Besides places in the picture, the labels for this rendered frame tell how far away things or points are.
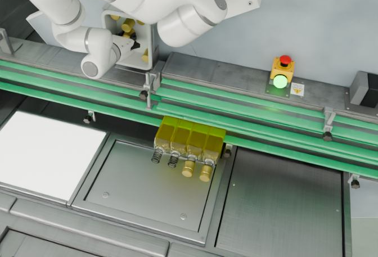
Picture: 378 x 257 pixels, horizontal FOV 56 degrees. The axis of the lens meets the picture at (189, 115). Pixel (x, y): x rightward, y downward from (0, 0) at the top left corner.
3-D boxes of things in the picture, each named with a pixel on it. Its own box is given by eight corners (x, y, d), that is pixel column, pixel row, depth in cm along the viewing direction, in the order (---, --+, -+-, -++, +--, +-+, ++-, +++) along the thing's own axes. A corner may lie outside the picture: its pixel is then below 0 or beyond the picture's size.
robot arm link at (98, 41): (72, 31, 99) (104, 34, 97) (90, 19, 108) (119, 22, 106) (80, 79, 107) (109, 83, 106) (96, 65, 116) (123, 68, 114)
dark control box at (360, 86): (349, 86, 125) (349, 103, 120) (358, 70, 119) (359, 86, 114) (373, 91, 124) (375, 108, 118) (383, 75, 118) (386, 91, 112)
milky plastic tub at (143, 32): (117, 49, 141) (108, 62, 135) (110, -4, 124) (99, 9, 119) (159, 57, 138) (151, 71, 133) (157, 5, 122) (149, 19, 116)
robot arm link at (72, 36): (84, -5, 87) (114, 34, 107) (36, -10, 90) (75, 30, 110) (75, 26, 85) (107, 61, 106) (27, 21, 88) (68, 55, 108)
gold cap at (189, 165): (185, 165, 121) (181, 175, 118) (185, 158, 118) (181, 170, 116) (195, 167, 121) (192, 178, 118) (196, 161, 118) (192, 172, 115)
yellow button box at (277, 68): (270, 71, 129) (268, 84, 124) (275, 54, 124) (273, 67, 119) (289, 75, 128) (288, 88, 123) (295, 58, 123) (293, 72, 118)
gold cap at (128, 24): (125, 16, 127) (120, 22, 124) (134, 18, 126) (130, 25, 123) (126, 25, 129) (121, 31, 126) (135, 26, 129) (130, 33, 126)
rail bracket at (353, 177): (342, 163, 136) (343, 193, 127) (349, 153, 130) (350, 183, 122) (354, 166, 135) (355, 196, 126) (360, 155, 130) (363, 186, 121)
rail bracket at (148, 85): (152, 94, 135) (140, 117, 127) (150, 59, 122) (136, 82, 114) (159, 95, 134) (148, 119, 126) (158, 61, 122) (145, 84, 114)
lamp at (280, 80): (272, 82, 123) (271, 88, 121) (275, 72, 120) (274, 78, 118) (285, 85, 123) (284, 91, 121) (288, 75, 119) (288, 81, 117)
